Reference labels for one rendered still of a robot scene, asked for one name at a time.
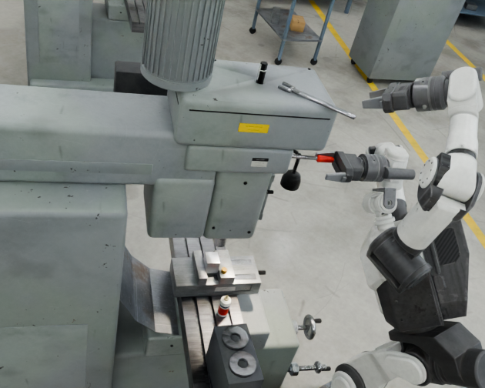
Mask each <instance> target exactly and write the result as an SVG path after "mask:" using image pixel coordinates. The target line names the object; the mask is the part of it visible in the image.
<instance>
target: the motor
mask: <svg viewBox="0 0 485 388"><path fill-rule="evenodd" d="M225 2H226V0H147V3H146V12H145V28H144V36H143V45H142V60H141V67H140V70H141V73H142V75H143V76H144V77H145V78H146V79H147V80H148V81H149V82H151V83H152V84H153V85H156V86H158V87H160V88H162V89H167V90H170V91H175V92H194V91H198V90H200V89H203V88H205V87H206V86H207V85H208V84H209V83H210V82H211V78H212V69H213V65H214V60H215V56H216V48H217V44H218V39H219V31H220V27H221V23H222V15H223V10H224V6H225Z"/></svg>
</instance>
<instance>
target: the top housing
mask: <svg viewBox="0 0 485 388"><path fill-rule="evenodd" d="M259 67H260V64H259V63H251V62H235V61H226V60H218V59H215V60H214V65H213V69H212V78H211V82H210V83H209V84H208V85H207V86H206V87H205V88H203V89H200V90H198V91H194V92H175V91H170V90H168V92H167V96H168V100H169V108H170V112H171V117H172V124H173V129H174V139H175V141H176V142H177V143H179V144H183V145H199V146H231V147H246V148H263V149H295V150H310V151H321V150H323V149H324V148H325V147H326V143H327V141H328V138H329V135H330V133H331V130H332V127H333V124H334V122H335V119H336V116H337V112H335V111H333V110H331V109H328V108H326V107H324V106H322V105H319V104H317V103H315V102H312V101H310V100H308V99H305V98H303V97H302V96H300V95H297V94H295V93H293V92H291V93H288V92H285V91H283V90H281V89H278V85H281V86H284V85H282V83H283V82H287V83H289V84H290V85H293V86H295V87H296V89H298V90H300V91H302V92H305V93H306V94H309V95H311V96H314V97H316V98H318V99H321V100H323V101H324V102H328V103H329V104H331V105H335V104H334V103H333V100H332V99H331V98H330V96H329V94H328V92H327V91H326V89H325V87H324V86H323V84H322V82H321V81H320V79H319V77H318V75H317V74H316V72H315V71H314V70H313V69H310V68H300V67H292V66H284V65H267V69H266V74H265V78H264V81H263V84H262V85H261V84H258V83H256V79H257V75H258V72H259ZM284 87H286V86H284ZM286 88H288V87H286ZM288 89H289V88H288Z"/></svg>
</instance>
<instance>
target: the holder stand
mask: <svg viewBox="0 0 485 388"><path fill-rule="evenodd" d="M206 362H207V366H208V370H209V375H210V379H211V383H212V388H261V386H262V384H263V381H264V378H263V374H262V371H261V368H260V365H259V361H258V358H257V355H256V351H255V348H254V345H253V342H252V338H251V336H250V333H249V328H248V326H247V323H243V324H234V325H226V326H214V328H213V331H212V336H211V339H210V342H209V347H208V350H207V353H206Z"/></svg>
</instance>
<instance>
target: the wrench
mask: <svg viewBox="0 0 485 388"><path fill-rule="evenodd" d="M282 85H284V86H286V87H288V88H289V89H288V88H286V87H284V86H281V85H278V89H281V90H283V91H285V92H288V93H291V92H293V93H295V94H297V95H300V96H302V97H303V98H305V99H308V100H310V101H312V102H315V103H317V104H319V105H322V106H324V107H326V108H328V109H331V110H333V111H335V112H338V113H340V114H342V115H344V116H347V117H349V118H351V119H355V118H356V115H354V114H353V113H350V112H347V111H345V110H343V109H341V108H338V107H336V106H334V105H331V104H329V103H328V102H324V101H323V100H321V99H318V98H316V97H314V96H311V95H309V94H306V93H305V92H302V91H300V90H298V89H296V87H295V86H293V85H290V84H289V83H287V82H283V83H282Z"/></svg>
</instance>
